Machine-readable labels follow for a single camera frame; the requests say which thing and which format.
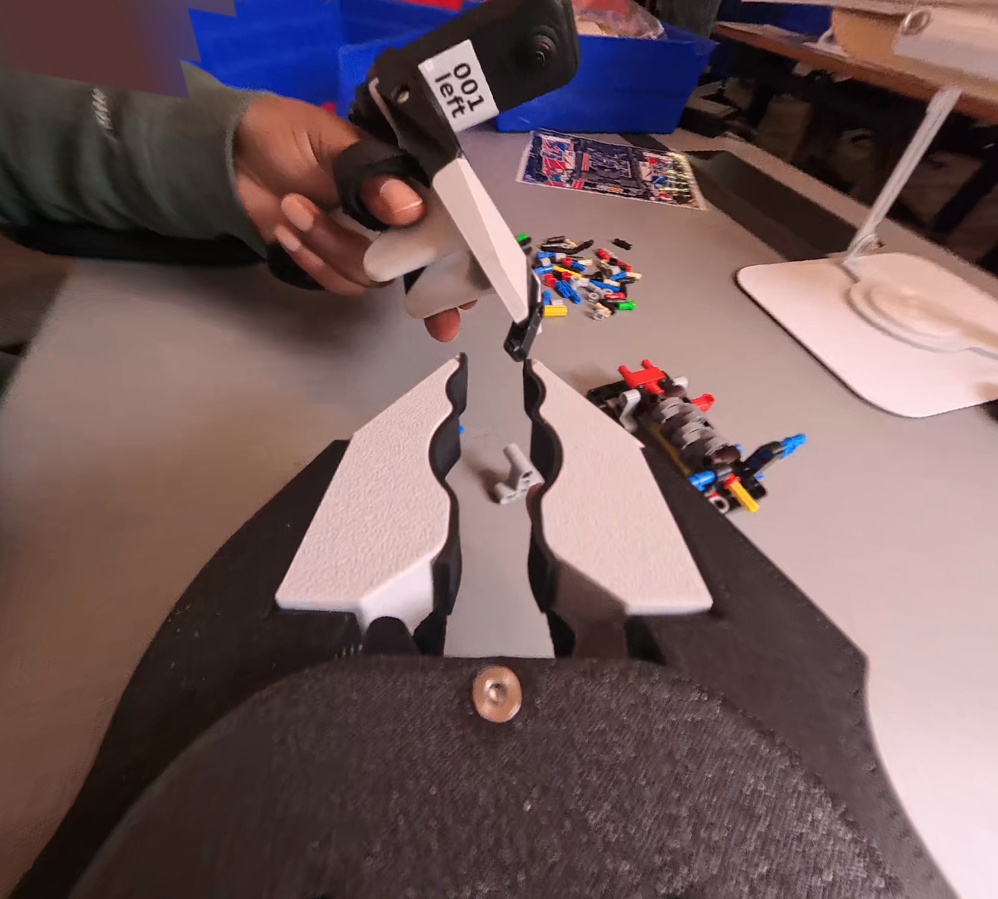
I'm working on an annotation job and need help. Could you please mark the clear bag of lego parts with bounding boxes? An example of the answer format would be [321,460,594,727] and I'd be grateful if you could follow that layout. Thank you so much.
[568,0,670,42]

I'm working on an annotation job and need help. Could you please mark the white book stand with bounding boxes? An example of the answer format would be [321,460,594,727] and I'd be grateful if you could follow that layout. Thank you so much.
[737,6,998,419]

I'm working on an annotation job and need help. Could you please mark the person's left hand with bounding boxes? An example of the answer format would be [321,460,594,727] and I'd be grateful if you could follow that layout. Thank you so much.
[234,94,480,344]

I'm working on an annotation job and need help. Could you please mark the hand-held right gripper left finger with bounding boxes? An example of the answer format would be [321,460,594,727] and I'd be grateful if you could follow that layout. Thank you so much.
[275,353,470,639]

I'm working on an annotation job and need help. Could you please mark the person's left forearm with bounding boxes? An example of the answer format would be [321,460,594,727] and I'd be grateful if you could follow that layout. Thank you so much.
[0,64,270,264]

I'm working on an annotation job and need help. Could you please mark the light grey lego connector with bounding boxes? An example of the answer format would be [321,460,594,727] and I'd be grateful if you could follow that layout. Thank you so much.
[490,444,545,504]

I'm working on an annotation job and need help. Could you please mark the black lego connector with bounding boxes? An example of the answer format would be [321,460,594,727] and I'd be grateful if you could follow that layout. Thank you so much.
[503,300,547,363]

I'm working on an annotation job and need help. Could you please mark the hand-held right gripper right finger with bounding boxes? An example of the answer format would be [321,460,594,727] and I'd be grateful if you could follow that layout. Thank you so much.
[522,358,714,658]

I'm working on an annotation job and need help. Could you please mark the brown-edged table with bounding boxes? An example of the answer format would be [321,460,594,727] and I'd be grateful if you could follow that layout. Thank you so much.
[713,21,998,128]

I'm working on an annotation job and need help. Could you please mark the pile of small lego pieces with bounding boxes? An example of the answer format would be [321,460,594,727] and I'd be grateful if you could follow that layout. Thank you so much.
[530,234,644,320]

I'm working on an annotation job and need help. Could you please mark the blue storage bin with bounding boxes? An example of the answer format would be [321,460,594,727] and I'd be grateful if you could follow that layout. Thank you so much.
[339,18,718,134]
[187,0,469,129]

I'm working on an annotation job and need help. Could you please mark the partly built lego chassis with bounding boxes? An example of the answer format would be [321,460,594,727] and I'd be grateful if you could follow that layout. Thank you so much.
[586,359,808,514]

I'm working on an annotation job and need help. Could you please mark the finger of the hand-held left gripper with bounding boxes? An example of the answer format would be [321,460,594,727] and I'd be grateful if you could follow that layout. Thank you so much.
[431,157,544,327]

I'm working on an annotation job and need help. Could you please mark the lego sticker sheet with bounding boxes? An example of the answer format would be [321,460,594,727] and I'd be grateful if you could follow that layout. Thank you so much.
[516,129,706,211]

